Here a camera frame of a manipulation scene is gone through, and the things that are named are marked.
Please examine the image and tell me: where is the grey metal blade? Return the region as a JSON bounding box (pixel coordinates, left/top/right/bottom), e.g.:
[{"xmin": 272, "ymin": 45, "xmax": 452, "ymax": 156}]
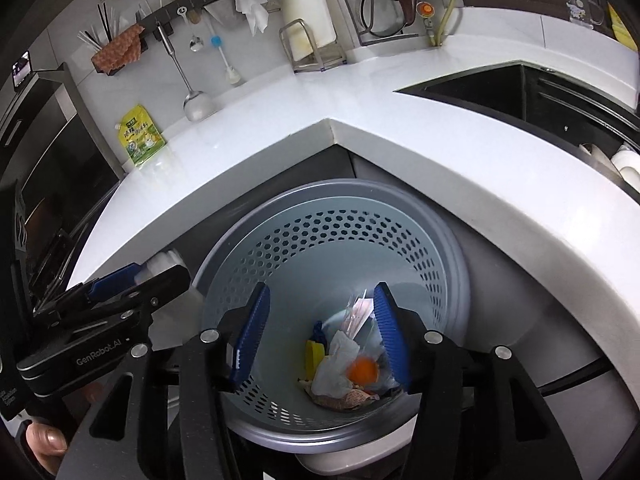
[{"xmin": 207, "ymin": 2, "xmax": 241, "ymax": 28}]

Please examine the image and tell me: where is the clear plastic bag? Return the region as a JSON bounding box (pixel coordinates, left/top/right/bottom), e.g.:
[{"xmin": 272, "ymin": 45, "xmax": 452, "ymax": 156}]
[{"xmin": 320, "ymin": 292, "xmax": 401, "ymax": 396}]

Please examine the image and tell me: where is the person's left hand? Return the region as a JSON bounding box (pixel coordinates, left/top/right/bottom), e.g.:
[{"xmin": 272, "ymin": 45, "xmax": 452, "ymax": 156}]
[{"xmin": 25, "ymin": 422, "xmax": 68, "ymax": 476}]

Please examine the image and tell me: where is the white bowl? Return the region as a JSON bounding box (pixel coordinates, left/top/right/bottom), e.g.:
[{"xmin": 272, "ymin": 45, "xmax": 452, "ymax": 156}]
[{"xmin": 610, "ymin": 144, "xmax": 640, "ymax": 186}]

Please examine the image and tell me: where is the bundle of chopsticks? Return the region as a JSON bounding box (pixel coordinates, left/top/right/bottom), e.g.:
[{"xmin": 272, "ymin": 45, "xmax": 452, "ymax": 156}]
[{"xmin": 77, "ymin": 0, "xmax": 153, "ymax": 53}]

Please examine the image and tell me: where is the yellow seasoning pouch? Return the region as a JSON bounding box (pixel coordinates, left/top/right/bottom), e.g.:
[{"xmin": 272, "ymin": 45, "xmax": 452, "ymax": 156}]
[{"xmin": 118, "ymin": 104, "xmax": 167, "ymax": 168}]

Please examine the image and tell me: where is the glass pot lid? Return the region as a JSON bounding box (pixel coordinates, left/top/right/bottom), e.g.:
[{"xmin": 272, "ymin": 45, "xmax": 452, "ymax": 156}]
[{"xmin": 360, "ymin": 0, "xmax": 418, "ymax": 38}]

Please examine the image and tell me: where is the orange patterned cloth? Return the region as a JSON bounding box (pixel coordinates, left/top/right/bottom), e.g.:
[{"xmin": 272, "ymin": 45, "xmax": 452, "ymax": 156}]
[{"xmin": 91, "ymin": 24, "xmax": 146, "ymax": 73}]

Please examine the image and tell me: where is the black gas stove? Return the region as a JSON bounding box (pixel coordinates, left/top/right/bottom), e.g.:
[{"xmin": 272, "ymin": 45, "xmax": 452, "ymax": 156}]
[{"xmin": 20, "ymin": 180, "xmax": 121, "ymax": 311}]

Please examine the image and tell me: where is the metal spoon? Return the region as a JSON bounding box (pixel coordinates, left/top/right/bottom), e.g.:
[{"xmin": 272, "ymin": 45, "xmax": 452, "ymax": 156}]
[{"xmin": 177, "ymin": 6, "xmax": 205, "ymax": 52}]

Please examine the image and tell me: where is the white tissue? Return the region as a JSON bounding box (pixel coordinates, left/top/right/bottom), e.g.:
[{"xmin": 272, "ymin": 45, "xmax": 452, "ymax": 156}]
[{"xmin": 310, "ymin": 331, "xmax": 361, "ymax": 396}]

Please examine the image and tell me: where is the white cutting board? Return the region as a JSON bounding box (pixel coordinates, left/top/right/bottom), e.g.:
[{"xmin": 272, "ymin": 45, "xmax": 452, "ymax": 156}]
[{"xmin": 277, "ymin": 0, "xmax": 338, "ymax": 56}]

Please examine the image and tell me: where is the yellow gas hose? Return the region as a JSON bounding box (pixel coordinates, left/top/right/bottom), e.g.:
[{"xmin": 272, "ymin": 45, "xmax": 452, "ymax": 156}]
[{"xmin": 427, "ymin": 0, "xmax": 458, "ymax": 48}]

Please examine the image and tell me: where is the grey perforated wastebasket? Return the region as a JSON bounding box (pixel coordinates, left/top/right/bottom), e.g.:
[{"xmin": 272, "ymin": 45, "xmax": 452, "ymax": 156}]
[{"xmin": 192, "ymin": 177, "xmax": 473, "ymax": 443}]

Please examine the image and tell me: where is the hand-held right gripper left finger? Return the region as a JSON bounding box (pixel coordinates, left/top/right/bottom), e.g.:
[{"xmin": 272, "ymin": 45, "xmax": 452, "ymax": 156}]
[{"xmin": 54, "ymin": 281, "xmax": 272, "ymax": 480}]

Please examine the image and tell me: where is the white hanging cloth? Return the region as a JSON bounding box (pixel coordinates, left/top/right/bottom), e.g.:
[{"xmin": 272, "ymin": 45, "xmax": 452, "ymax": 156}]
[{"xmin": 235, "ymin": 0, "xmax": 271, "ymax": 37}]

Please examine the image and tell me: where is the small orange fruit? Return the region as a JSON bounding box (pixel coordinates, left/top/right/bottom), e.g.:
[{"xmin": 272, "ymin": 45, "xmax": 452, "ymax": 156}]
[{"xmin": 347, "ymin": 357, "xmax": 378, "ymax": 385}]

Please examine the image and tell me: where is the metal spatula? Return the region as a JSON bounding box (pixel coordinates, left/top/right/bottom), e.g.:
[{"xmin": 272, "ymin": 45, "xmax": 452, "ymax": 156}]
[{"xmin": 157, "ymin": 25, "xmax": 216, "ymax": 122}]

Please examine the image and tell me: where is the white plastic bin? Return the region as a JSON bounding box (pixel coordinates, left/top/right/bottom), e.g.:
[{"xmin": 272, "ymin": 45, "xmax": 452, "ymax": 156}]
[{"xmin": 295, "ymin": 430, "xmax": 411, "ymax": 478}]

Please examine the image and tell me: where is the small black device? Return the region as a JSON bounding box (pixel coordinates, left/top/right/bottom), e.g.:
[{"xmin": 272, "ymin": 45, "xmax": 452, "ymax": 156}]
[{"xmin": 10, "ymin": 51, "xmax": 33, "ymax": 90}]

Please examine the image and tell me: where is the dark kitchen sink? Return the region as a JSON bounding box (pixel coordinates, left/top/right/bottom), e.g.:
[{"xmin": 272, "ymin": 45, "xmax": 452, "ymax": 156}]
[{"xmin": 395, "ymin": 60, "xmax": 640, "ymax": 176}]

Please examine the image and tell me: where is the yellow plastic lid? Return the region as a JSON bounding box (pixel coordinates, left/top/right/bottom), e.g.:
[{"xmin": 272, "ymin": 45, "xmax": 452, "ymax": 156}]
[{"xmin": 305, "ymin": 340, "xmax": 328, "ymax": 376}]

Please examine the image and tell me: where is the printed glass cup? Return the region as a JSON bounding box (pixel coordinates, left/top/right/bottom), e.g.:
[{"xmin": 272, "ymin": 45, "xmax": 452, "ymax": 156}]
[{"xmin": 560, "ymin": 0, "xmax": 608, "ymax": 28}]

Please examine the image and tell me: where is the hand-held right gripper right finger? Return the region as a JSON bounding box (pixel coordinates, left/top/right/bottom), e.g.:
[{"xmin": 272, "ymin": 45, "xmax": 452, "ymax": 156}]
[{"xmin": 374, "ymin": 281, "xmax": 583, "ymax": 480}]

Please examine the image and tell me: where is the red beige snack wrapper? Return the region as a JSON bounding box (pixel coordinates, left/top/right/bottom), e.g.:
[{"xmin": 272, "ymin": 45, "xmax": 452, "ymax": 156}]
[{"xmin": 300, "ymin": 377, "xmax": 381, "ymax": 411}]

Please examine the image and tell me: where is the yellow packet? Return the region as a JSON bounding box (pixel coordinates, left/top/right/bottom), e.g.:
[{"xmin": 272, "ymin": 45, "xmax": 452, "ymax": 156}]
[{"xmin": 607, "ymin": 2, "xmax": 640, "ymax": 51}]

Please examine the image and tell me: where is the metal dish rack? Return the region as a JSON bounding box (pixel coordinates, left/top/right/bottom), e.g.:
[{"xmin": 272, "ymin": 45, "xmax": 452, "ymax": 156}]
[{"xmin": 340, "ymin": 0, "xmax": 436, "ymax": 48}]

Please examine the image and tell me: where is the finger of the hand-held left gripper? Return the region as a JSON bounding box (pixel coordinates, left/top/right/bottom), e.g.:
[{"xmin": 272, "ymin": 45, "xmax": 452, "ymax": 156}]
[
  {"xmin": 34, "ymin": 264, "xmax": 192, "ymax": 329},
  {"xmin": 87, "ymin": 262, "xmax": 144, "ymax": 302}
]

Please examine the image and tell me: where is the blue white bottle brush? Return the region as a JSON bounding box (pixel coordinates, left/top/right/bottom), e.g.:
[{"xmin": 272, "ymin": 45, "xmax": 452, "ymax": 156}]
[{"xmin": 205, "ymin": 20, "xmax": 244, "ymax": 86}]

